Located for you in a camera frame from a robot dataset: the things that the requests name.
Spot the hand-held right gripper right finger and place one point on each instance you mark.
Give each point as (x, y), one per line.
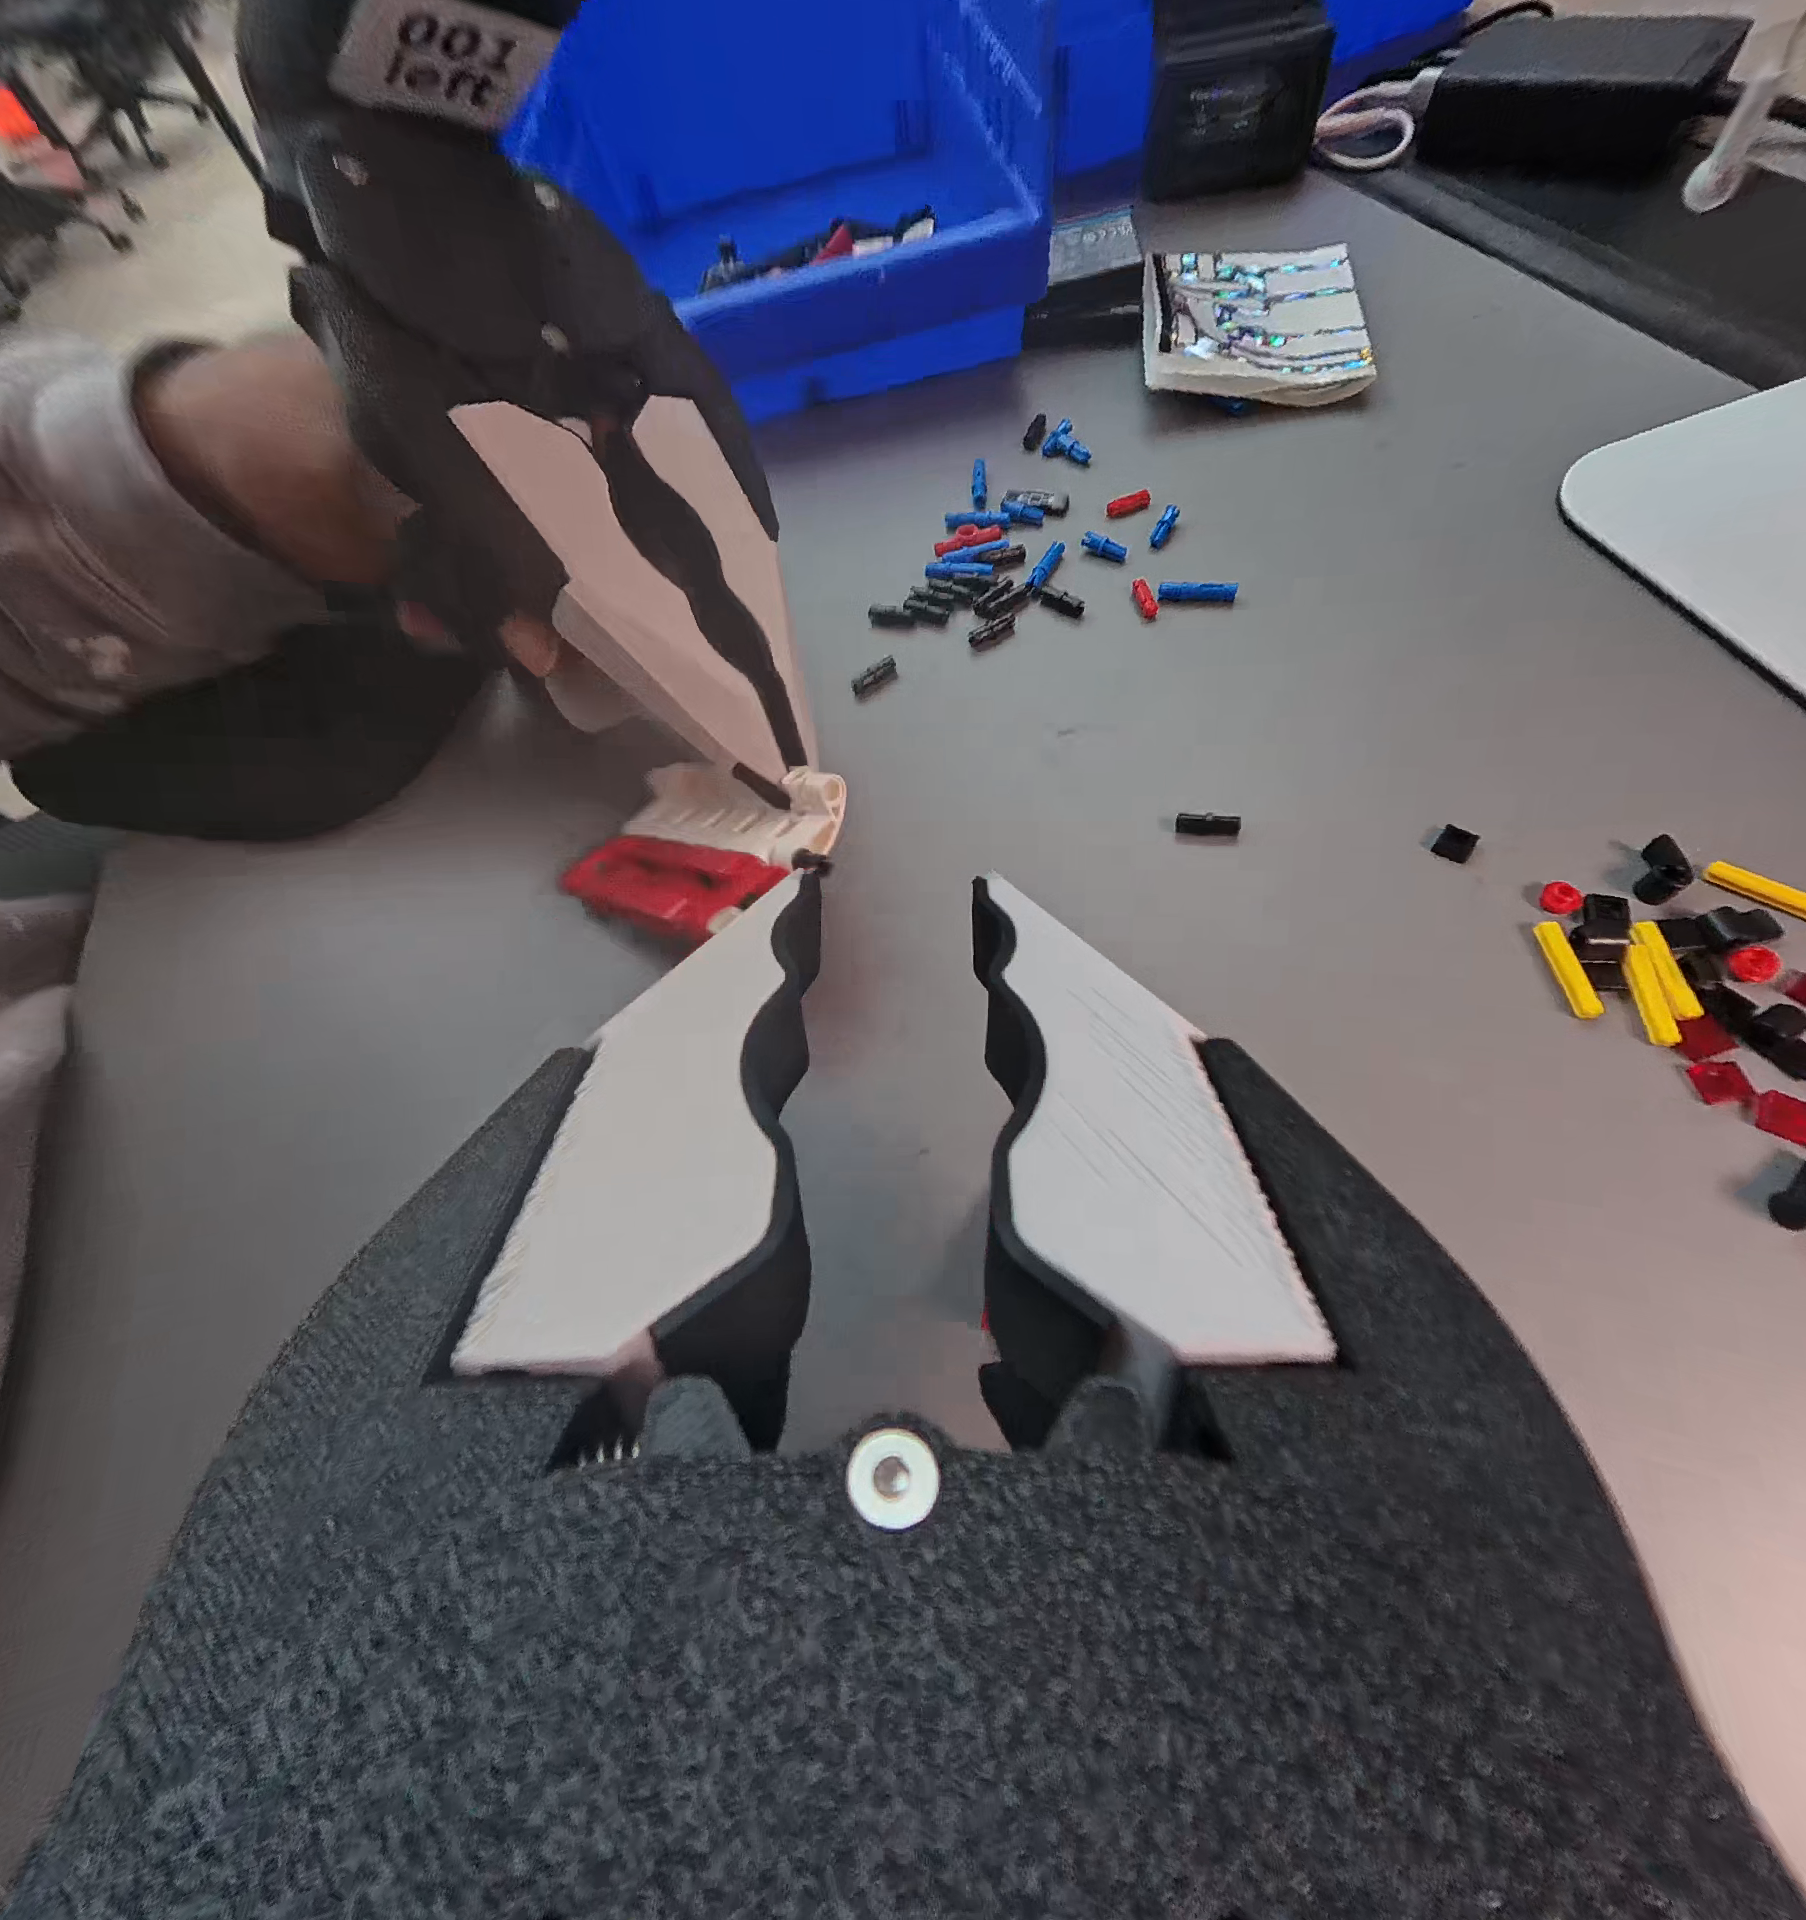
(1160, 1170)

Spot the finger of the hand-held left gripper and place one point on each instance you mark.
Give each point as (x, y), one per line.
(559, 510)
(761, 601)

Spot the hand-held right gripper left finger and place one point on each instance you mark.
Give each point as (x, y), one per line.
(620, 1199)

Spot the white beam brick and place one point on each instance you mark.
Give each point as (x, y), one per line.
(694, 817)

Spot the red beam brick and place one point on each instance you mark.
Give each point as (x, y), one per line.
(664, 884)

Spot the person's left forearm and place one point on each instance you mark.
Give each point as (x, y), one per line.
(49, 555)

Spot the grey desk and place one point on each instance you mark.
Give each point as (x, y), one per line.
(1293, 719)

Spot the black desk mat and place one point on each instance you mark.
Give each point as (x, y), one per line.
(1640, 256)

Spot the person's left hand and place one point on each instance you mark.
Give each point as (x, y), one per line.
(267, 449)

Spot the pile of small connector pins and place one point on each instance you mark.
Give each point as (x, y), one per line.
(994, 561)

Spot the heap of small bin parts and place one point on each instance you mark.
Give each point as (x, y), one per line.
(830, 253)

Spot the black wrist rest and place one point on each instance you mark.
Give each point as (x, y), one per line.
(242, 734)

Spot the black office chair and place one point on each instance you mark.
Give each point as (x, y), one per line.
(33, 194)

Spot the small blue storage bin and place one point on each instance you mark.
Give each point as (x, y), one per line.
(842, 151)

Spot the small black tile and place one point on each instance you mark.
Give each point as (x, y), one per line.
(1454, 843)

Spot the dark flat box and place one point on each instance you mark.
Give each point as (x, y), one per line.
(1092, 270)

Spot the pile of yellow red black bricks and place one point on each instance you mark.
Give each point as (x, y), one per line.
(1700, 974)

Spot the black plastic case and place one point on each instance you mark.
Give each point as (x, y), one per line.
(1235, 98)

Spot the black power adapter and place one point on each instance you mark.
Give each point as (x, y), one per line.
(1578, 91)

